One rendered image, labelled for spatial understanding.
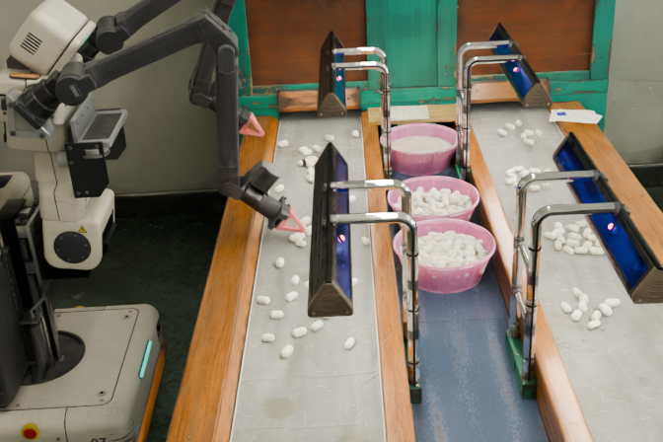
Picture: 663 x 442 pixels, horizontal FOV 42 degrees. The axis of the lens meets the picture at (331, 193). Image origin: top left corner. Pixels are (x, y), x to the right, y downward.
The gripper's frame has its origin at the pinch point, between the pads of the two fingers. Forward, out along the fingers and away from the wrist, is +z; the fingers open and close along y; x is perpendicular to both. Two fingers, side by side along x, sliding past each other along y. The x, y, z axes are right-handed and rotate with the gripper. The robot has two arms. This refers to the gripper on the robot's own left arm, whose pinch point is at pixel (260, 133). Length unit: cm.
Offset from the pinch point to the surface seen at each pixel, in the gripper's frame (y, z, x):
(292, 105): 36.9, 8.8, -1.9
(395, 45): 43, 26, -40
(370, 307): -84, 32, -12
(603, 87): 43, 95, -75
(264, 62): 43.6, -7.4, -6.6
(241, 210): -35.5, 3.0, 9.4
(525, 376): -111, 57, -32
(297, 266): -64, 18, 0
